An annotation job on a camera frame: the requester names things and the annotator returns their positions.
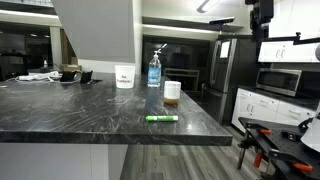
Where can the green marker pen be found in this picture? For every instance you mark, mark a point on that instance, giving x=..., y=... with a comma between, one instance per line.
x=161, y=118

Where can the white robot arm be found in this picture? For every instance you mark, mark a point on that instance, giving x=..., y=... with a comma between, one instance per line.
x=313, y=133

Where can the white paper cup with print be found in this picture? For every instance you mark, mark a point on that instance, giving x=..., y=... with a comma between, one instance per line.
x=125, y=77

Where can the clear spray bottle blue label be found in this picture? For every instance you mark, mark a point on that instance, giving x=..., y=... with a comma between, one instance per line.
x=154, y=73

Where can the dark framed bench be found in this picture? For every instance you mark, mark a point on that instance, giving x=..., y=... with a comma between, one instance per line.
x=181, y=75

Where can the stainless steel refrigerator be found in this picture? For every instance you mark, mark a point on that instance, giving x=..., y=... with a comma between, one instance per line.
x=233, y=73

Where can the black angled stand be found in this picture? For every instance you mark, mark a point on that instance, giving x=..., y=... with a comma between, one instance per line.
x=86, y=77
x=67, y=76

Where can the cardboard box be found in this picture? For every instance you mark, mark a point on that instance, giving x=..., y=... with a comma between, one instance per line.
x=70, y=67

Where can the white lower kitchen cabinet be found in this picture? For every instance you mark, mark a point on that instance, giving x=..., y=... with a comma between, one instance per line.
x=260, y=108

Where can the orange clamp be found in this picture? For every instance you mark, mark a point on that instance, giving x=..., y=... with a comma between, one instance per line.
x=258, y=160
x=303, y=167
x=265, y=131

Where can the silver microwave oven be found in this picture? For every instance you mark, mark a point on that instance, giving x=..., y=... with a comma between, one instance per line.
x=277, y=81

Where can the small clear bottle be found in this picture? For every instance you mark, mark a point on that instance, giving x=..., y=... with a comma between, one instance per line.
x=45, y=64

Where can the black perforated robot table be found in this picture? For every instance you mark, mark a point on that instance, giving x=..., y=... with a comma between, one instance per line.
x=283, y=146

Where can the black bar-shaped camera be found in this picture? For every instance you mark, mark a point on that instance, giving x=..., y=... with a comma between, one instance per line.
x=221, y=20

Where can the black camera mount with rod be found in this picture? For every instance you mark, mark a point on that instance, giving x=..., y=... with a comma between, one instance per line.
x=261, y=16

